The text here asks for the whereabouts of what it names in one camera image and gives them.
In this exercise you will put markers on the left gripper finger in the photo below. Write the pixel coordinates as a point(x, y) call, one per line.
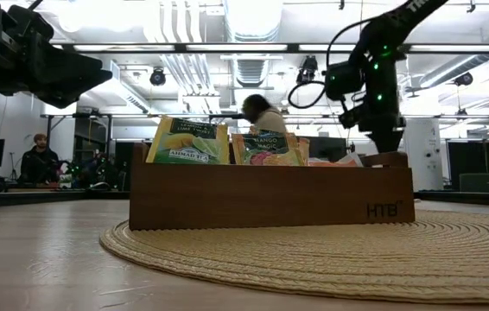
point(67, 78)

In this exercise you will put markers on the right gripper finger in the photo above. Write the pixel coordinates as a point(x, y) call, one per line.
point(386, 141)

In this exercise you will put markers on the orange and white tea packet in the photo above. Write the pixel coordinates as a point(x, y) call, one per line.
point(331, 163)

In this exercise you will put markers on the green and black tea packet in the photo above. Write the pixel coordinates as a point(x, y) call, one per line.
point(188, 142)

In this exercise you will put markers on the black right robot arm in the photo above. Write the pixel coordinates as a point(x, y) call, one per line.
point(400, 17)

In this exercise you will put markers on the white ceiling column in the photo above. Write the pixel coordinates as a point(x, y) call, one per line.
point(59, 110)

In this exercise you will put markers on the white pillar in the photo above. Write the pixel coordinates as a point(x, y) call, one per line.
point(422, 151)

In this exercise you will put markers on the person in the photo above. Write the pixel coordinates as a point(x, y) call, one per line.
point(39, 160)
point(266, 116)

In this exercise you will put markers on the dark partition panels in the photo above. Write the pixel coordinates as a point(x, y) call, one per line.
point(122, 166)
point(480, 160)

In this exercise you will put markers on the dark green chair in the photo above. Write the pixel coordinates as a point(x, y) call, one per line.
point(478, 181)

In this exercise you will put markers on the round woven straw placemat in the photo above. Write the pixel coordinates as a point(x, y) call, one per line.
point(313, 259)

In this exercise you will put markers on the black overhead crossbeam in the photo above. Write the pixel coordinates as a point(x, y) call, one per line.
point(236, 47)

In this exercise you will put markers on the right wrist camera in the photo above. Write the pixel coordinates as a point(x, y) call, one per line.
point(344, 80)

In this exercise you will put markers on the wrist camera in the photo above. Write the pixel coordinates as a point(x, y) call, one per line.
point(28, 23)
point(344, 80)

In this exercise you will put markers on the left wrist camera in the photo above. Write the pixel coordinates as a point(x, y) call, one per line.
point(28, 23)

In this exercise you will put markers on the black overhead camera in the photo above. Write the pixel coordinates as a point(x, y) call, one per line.
point(307, 71)

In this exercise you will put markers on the black dome ceiling camera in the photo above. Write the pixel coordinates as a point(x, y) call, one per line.
point(464, 79)
point(157, 78)

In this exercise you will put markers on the black aluminium table frame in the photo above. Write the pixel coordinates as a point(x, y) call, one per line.
point(33, 198)

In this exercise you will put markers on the silver ventilation duct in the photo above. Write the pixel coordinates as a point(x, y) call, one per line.
point(251, 39)

